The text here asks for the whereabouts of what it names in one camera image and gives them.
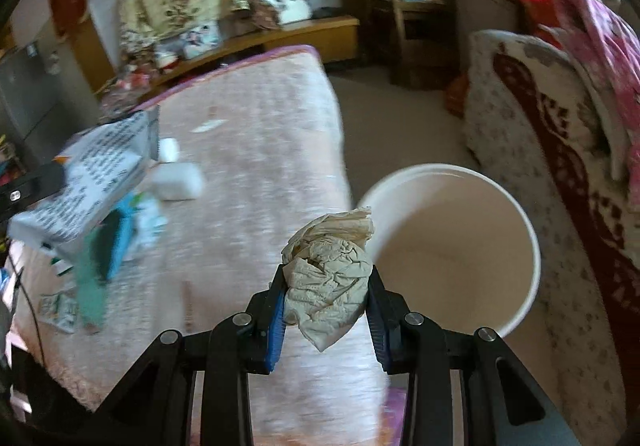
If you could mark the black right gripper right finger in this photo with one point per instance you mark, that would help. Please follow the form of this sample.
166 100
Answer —
502 404

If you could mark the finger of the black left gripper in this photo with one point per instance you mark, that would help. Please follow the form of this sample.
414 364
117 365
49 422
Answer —
16 196

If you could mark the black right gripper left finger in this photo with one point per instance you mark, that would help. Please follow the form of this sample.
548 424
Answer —
153 402

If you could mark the white snack bag chinese text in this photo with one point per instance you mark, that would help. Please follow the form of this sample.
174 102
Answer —
102 166

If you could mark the beige paper ball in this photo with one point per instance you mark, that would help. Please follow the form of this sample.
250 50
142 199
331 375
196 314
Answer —
326 268

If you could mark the white round trash bin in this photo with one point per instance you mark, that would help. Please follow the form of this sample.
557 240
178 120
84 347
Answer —
456 245

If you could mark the green white paper packet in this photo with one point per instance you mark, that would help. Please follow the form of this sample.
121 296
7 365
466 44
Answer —
59 311

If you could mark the blue plastic wrapper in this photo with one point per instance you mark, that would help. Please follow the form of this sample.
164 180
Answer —
132 227

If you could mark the pink quilted mattress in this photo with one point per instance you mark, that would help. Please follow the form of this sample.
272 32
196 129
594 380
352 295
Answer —
267 135

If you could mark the floral covered sofa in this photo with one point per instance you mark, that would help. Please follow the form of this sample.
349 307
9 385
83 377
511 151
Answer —
531 123

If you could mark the pink floral blanket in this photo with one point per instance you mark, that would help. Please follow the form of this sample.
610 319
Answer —
606 50

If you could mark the wooden chair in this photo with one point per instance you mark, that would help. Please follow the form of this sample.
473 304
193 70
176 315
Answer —
417 41

